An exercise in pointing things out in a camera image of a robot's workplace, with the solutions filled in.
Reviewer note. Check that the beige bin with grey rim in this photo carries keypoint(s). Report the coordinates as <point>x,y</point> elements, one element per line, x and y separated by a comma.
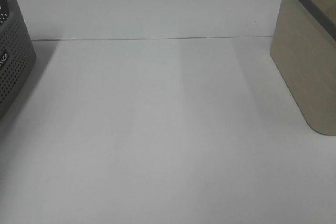
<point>303,49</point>

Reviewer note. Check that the grey perforated plastic basket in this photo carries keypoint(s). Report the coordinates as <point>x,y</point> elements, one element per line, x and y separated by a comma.
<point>17,53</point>

